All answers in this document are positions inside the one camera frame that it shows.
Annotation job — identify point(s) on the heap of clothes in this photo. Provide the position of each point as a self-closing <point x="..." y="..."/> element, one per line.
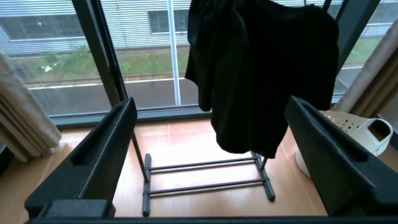
<point x="289" y="62"/>

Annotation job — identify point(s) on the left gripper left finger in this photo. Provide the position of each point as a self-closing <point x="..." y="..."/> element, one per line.
<point x="77" y="186"/>

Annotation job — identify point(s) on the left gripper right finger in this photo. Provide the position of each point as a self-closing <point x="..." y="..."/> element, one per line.
<point x="357" y="193"/>

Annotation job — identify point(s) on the window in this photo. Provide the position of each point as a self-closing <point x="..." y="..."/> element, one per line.
<point x="93" y="62"/>

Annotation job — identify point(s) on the black clothes rack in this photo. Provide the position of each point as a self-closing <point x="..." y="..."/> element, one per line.
<point x="202" y="163"/>

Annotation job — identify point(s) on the white laundry basket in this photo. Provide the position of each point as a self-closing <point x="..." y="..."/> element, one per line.
<point x="367" y="133"/>

